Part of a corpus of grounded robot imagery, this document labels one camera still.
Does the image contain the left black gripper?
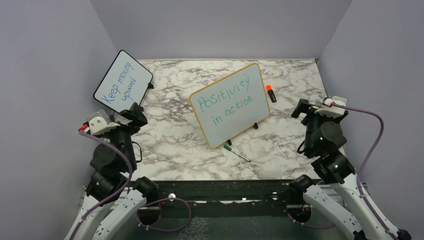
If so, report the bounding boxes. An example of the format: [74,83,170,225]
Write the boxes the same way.
[103,102,148,169]

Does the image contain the yellow-framed whiteboard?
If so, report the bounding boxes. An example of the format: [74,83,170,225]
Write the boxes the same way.
[188,62,271,149]

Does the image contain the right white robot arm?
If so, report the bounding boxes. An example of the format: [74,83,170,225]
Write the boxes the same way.
[288,96,412,240]

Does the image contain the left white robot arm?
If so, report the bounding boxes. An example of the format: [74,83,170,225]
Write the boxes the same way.
[65,102,159,240]

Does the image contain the black-framed whiteboard with writing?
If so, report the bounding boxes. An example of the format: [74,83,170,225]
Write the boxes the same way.
[93,49,154,113]

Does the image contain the orange-capped black highlighter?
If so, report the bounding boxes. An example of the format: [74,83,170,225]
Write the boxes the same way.
[266,84,277,103]

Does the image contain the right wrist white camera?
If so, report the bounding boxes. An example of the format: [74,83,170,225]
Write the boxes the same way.
[314,96,348,118]

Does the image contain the wrist white camera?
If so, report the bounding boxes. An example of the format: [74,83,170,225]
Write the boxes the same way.
[314,96,348,118]
[86,109,120,136]

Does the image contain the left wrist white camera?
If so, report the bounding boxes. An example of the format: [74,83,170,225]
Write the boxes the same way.
[86,109,120,136]

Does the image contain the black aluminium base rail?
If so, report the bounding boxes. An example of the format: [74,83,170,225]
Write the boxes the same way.
[78,178,370,220]

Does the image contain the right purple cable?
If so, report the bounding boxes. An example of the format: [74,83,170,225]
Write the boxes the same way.
[287,101,398,240]

